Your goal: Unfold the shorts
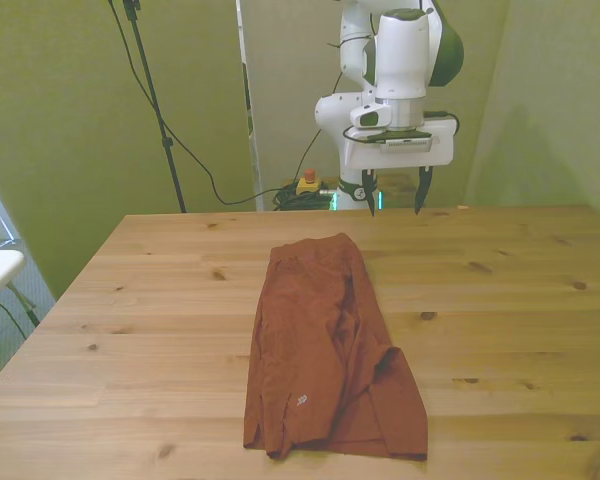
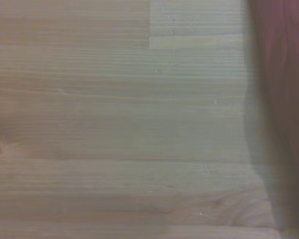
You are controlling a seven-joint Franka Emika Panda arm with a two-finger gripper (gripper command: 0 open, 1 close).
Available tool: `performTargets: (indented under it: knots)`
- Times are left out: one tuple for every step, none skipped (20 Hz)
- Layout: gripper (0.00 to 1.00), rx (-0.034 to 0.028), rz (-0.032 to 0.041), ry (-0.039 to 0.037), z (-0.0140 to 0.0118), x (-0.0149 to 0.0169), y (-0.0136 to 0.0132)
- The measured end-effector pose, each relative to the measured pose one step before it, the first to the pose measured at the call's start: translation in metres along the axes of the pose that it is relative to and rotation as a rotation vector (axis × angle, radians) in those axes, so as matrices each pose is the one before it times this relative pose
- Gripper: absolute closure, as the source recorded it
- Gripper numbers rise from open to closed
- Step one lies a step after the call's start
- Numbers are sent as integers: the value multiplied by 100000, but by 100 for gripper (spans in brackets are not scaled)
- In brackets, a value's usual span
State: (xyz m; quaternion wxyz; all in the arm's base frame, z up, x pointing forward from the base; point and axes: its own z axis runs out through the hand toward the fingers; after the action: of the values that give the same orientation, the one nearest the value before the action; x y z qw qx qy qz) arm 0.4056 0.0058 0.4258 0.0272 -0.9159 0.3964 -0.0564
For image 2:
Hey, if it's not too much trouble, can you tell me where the rust red shorts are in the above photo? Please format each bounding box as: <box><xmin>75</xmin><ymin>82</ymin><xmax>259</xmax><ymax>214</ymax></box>
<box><xmin>243</xmin><ymin>0</ymin><xmax>299</xmax><ymax>239</ymax></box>

